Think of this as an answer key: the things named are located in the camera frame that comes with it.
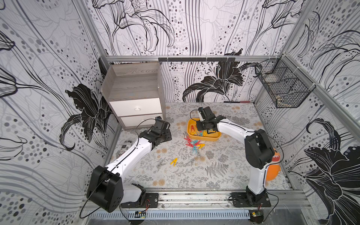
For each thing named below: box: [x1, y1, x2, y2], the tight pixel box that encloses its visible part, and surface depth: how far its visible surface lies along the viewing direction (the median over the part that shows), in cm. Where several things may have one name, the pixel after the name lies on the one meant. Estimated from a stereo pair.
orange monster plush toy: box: [266, 148, 282, 182], surface depth 81 cm
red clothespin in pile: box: [183, 135, 201, 148], surface depth 97 cm
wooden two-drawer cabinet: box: [100, 61, 167, 131], surface depth 90 cm
